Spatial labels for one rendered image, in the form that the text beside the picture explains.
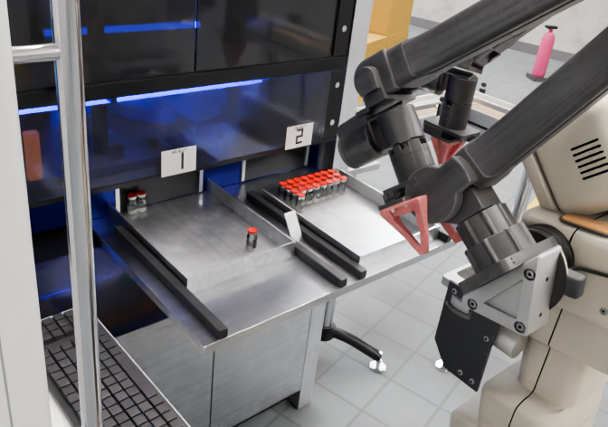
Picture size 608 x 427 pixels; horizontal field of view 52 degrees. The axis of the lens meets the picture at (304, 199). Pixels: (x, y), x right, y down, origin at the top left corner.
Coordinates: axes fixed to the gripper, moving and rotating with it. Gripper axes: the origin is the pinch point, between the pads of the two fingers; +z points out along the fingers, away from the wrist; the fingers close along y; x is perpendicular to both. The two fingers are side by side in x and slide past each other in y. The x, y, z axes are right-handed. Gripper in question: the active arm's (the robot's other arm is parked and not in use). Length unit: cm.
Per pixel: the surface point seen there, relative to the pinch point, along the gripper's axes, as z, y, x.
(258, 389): 89, 38, 12
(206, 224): 20, 32, 38
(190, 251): 20, 24, 46
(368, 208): 20.2, 19.4, -1.6
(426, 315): 108, 49, -86
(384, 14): 41, 287, -294
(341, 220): 20.2, 18.4, 8.6
